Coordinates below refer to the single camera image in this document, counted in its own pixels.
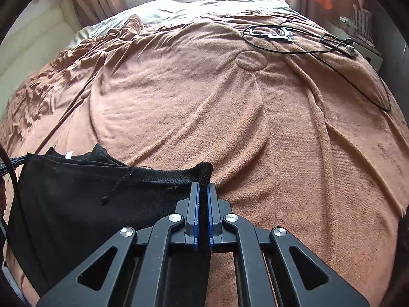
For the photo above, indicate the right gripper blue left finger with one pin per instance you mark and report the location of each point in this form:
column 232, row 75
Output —
column 189, row 208

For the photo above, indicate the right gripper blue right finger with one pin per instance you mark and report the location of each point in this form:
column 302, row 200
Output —
column 217, row 209

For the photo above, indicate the black mesh tank top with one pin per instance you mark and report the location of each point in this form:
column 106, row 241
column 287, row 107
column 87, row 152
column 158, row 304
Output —
column 89, row 230

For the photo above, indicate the brown terry bed blanket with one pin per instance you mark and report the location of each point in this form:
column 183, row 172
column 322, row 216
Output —
column 317, row 145

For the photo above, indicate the cream padded headboard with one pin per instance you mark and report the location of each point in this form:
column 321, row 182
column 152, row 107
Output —
column 34, row 45

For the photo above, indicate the black glasses on bed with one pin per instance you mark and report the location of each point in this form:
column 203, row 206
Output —
column 343, row 46

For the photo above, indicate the white rack on cabinet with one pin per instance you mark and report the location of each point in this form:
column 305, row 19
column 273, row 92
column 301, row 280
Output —
column 362, row 19

